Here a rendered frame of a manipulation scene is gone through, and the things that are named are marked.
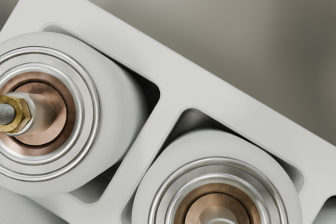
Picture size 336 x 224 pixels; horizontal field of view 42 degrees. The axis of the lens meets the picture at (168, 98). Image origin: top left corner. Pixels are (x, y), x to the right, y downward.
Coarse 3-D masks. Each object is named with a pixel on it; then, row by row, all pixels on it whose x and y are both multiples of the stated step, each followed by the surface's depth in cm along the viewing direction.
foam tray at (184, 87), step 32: (32, 0) 32; (64, 0) 32; (0, 32) 32; (64, 32) 35; (96, 32) 32; (128, 32) 32; (128, 64) 32; (160, 64) 31; (192, 64) 31; (160, 96) 31; (192, 96) 31; (224, 96) 31; (160, 128) 31; (192, 128) 42; (224, 128) 42; (256, 128) 31; (288, 128) 31; (128, 160) 31; (288, 160) 31; (320, 160) 31; (96, 192) 36; (128, 192) 31; (320, 192) 30
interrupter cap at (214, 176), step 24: (192, 168) 24; (216, 168) 24; (240, 168) 24; (168, 192) 24; (192, 192) 24; (216, 192) 24; (240, 192) 24; (264, 192) 23; (168, 216) 24; (192, 216) 24; (240, 216) 24; (264, 216) 23
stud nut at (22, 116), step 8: (0, 96) 21; (8, 96) 21; (16, 104) 21; (24, 104) 21; (16, 112) 21; (24, 112) 21; (16, 120) 20; (24, 120) 21; (0, 128) 21; (8, 128) 20; (16, 128) 21
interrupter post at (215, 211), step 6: (204, 210) 24; (210, 210) 23; (216, 210) 23; (222, 210) 23; (228, 210) 23; (204, 216) 22; (210, 216) 22; (216, 216) 21; (222, 216) 21; (228, 216) 22; (234, 216) 23; (198, 222) 23; (204, 222) 21; (210, 222) 21; (216, 222) 21; (222, 222) 21; (228, 222) 21; (234, 222) 21
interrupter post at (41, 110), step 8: (16, 96) 22; (24, 96) 22; (32, 96) 22; (40, 96) 24; (32, 104) 22; (40, 104) 23; (48, 104) 24; (32, 112) 22; (40, 112) 22; (48, 112) 24; (32, 120) 22; (40, 120) 22; (48, 120) 24; (24, 128) 22; (32, 128) 22; (40, 128) 23
